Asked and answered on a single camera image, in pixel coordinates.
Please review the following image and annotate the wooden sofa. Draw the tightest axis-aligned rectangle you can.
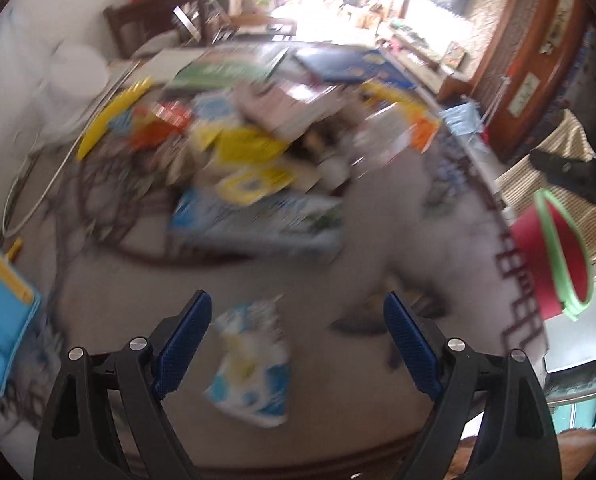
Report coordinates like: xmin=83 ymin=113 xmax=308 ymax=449
xmin=210 ymin=0 xmax=298 ymax=41

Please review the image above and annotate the white power cable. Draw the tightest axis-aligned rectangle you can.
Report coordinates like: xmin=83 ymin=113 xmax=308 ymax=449
xmin=0 ymin=123 xmax=87 ymax=239

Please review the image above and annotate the orange snack bag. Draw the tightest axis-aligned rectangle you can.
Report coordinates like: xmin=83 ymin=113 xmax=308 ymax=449
xmin=128 ymin=101 xmax=193 ymax=152

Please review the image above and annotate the blue toy box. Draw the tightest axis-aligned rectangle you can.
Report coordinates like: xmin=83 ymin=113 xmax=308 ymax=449
xmin=0 ymin=224 xmax=43 ymax=399

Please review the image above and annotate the yellow juice carton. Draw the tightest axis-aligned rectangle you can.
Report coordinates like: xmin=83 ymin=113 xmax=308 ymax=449
xmin=361 ymin=79 xmax=441 ymax=153

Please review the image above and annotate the checkered yellow cloth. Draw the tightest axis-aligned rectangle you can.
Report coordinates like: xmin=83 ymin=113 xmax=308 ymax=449
xmin=494 ymin=108 xmax=596 ymax=261

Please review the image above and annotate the wooden TV cabinet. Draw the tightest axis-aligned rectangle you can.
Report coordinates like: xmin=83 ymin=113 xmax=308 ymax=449
xmin=376 ymin=22 xmax=472 ymax=102

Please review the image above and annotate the yellow medicine box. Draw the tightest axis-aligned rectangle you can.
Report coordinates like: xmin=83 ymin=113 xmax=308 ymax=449
xmin=200 ymin=126 xmax=297 ymax=207

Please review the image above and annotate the dark wooden chair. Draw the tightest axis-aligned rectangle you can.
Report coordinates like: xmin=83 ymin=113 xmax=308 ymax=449
xmin=103 ymin=0 xmax=210 ymax=60

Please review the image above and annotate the yellow plastic ruler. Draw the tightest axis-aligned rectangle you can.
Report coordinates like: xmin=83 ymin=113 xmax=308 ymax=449
xmin=76 ymin=78 xmax=153 ymax=162

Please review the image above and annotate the blue plastic bag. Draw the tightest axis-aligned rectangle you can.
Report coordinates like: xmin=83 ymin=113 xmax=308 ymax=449
xmin=440 ymin=101 xmax=484 ymax=136

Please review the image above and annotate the blue white toothpaste box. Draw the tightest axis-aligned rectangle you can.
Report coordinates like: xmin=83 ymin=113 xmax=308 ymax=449
xmin=170 ymin=188 xmax=343 ymax=261

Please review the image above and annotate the clear plastic bottle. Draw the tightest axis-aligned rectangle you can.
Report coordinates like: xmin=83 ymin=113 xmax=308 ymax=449
xmin=350 ymin=103 xmax=413 ymax=178

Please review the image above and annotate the red green trash bin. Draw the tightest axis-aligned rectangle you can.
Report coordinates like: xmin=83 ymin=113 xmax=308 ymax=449
xmin=510 ymin=188 xmax=593 ymax=322

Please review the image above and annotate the white blue milk carton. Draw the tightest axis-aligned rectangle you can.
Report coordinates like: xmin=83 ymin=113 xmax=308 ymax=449
xmin=191 ymin=90 xmax=241 ymax=124

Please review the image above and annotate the blue book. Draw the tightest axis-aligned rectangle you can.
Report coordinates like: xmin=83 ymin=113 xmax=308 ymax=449
xmin=293 ymin=44 xmax=416 ymax=90

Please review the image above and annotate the blue white snack wrapper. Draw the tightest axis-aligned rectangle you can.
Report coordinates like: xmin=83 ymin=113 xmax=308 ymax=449
xmin=205 ymin=298 xmax=290 ymax=429

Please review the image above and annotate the white desk lamp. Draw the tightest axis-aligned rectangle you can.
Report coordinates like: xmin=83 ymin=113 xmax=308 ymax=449
xmin=6 ymin=9 xmax=110 ymax=143

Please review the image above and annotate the pink Pocky box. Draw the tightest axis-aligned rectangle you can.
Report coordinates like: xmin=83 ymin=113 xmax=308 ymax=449
xmin=232 ymin=80 xmax=345 ymax=143

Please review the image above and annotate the green textbook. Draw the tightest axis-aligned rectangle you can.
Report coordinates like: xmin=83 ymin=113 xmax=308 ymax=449
xmin=167 ymin=44 xmax=290 ymax=90

